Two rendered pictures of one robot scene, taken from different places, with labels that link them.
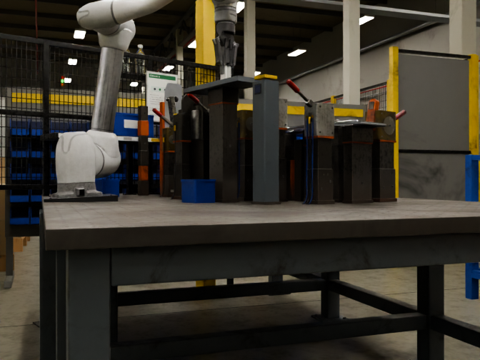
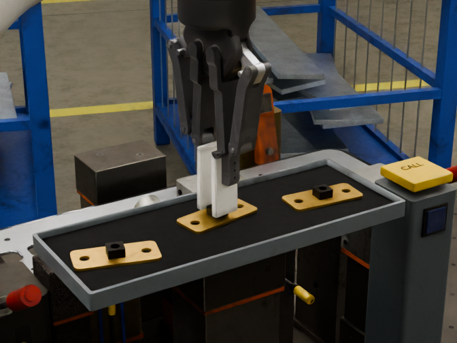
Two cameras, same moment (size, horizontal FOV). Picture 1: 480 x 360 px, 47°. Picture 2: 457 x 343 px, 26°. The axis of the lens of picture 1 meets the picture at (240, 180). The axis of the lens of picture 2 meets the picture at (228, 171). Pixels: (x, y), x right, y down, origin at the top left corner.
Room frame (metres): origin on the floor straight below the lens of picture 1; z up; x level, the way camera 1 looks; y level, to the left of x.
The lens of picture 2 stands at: (2.10, 0.98, 1.62)
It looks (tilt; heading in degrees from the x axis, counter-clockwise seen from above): 24 degrees down; 276
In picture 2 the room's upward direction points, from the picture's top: straight up
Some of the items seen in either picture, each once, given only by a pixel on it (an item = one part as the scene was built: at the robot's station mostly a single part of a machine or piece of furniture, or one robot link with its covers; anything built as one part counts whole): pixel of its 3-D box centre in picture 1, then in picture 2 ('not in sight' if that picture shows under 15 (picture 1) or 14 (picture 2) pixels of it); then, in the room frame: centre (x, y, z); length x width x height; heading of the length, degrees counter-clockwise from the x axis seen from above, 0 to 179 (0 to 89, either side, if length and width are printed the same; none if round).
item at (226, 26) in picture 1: (225, 36); (216, 28); (2.20, 0.06, 1.36); 0.08 x 0.07 x 0.09; 137
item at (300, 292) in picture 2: not in sight; (282, 279); (2.14, -0.10, 1.00); 0.12 x 0.01 x 0.01; 128
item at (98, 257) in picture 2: not in sight; (115, 251); (2.29, 0.15, 1.17); 0.08 x 0.04 x 0.01; 22
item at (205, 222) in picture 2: not in sight; (217, 211); (2.20, 0.06, 1.17); 0.08 x 0.04 x 0.01; 47
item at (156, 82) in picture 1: (161, 97); not in sight; (3.45, 0.49, 1.30); 0.23 x 0.02 x 0.31; 128
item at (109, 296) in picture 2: (223, 86); (225, 224); (2.19, 0.07, 1.16); 0.37 x 0.14 x 0.02; 38
